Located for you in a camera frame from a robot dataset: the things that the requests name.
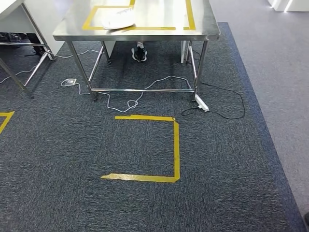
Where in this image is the white plastic mirror cover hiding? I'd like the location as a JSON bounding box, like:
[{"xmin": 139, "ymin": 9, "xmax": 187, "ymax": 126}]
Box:
[{"xmin": 101, "ymin": 6, "xmax": 136, "ymax": 31}]

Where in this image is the stainless steel workbench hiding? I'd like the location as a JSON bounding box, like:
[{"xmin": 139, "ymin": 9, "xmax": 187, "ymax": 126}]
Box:
[{"xmin": 52, "ymin": 0, "xmax": 221, "ymax": 103}]

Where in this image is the white power strip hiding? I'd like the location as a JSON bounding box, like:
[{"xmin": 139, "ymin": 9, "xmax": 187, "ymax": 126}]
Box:
[{"xmin": 194, "ymin": 94, "xmax": 210, "ymax": 112}]

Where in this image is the person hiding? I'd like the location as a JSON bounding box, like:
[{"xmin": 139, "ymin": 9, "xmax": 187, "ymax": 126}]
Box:
[{"xmin": 131, "ymin": 41, "xmax": 148, "ymax": 63}]

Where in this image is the white lit plinth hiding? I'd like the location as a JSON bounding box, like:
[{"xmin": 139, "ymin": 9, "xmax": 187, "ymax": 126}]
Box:
[{"xmin": 266, "ymin": 0, "xmax": 309, "ymax": 14}]

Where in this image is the white floor cable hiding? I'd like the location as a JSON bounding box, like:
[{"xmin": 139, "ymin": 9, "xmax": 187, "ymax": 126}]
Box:
[
  {"xmin": 0, "ymin": 48, "xmax": 102, "ymax": 85},
  {"xmin": 60, "ymin": 75, "xmax": 194, "ymax": 114}
]

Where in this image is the black floor cable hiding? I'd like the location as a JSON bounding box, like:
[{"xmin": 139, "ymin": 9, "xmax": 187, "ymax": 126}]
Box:
[{"xmin": 181, "ymin": 82, "xmax": 246, "ymax": 121}]

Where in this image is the white desk with chrome frame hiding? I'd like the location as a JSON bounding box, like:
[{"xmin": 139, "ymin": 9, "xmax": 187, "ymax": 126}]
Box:
[{"xmin": 0, "ymin": 0, "xmax": 73, "ymax": 100}]

